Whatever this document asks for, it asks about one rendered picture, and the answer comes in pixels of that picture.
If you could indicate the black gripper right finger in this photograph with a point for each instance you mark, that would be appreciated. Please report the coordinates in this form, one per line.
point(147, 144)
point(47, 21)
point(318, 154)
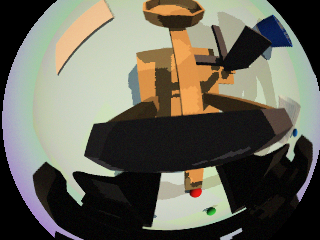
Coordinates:
point(242, 177)

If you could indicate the green ball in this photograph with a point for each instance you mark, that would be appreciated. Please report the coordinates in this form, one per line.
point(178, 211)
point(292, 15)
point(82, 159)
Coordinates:
point(210, 211)

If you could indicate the red ball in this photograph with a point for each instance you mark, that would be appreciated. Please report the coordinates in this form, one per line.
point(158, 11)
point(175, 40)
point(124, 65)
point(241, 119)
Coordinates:
point(195, 192)

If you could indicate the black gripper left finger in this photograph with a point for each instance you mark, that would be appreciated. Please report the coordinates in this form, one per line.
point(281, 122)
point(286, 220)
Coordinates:
point(137, 191)

